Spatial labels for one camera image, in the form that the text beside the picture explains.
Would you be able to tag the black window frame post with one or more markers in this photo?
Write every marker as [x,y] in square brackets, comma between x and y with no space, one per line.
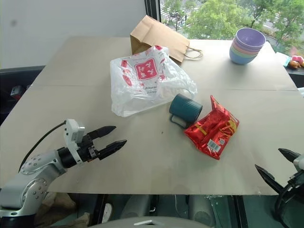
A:
[152,9]

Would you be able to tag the pale grey rounded robot body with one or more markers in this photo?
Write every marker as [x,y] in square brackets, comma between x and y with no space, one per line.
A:
[147,223]

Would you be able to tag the grey rounded shape under table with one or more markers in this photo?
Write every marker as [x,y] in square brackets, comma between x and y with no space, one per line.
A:
[202,209]

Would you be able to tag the pink bowl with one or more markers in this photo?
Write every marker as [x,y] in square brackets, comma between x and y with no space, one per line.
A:
[234,45]

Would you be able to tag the red snack packet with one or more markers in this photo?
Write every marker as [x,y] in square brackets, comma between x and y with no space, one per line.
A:
[213,133]

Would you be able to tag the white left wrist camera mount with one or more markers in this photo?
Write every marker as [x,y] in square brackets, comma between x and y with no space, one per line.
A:
[71,135]

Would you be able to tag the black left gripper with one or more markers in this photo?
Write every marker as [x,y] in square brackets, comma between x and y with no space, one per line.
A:
[88,149]

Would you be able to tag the dark teal ribbed mug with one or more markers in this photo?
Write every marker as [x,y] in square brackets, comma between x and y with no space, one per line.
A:
[185,107]

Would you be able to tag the white plastic bag red print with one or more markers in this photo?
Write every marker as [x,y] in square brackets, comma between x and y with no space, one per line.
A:
[133,95]

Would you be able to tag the blue bowl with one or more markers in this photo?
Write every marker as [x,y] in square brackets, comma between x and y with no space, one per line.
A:
[240,59]

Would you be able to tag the crumpled brown paper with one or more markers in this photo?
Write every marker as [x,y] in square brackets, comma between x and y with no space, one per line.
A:
[59,206]

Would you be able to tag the purple bowl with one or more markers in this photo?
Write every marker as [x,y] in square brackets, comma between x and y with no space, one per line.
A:
[249,38]

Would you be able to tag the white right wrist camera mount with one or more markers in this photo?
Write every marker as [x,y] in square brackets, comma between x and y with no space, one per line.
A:
[299,162]

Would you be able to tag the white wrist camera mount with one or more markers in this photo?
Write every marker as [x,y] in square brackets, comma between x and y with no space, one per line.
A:
[299,162]
[71,135]

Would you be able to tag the pink and orange plush toy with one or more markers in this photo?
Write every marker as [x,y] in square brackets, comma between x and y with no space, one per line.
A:
[295,62]

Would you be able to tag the green bowl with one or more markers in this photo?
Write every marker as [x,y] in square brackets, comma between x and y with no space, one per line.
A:
[232,50]

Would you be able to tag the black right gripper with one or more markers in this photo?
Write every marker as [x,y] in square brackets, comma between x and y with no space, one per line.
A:
[295,186]

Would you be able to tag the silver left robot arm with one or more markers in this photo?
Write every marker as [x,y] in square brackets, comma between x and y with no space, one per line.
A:
[35,166]

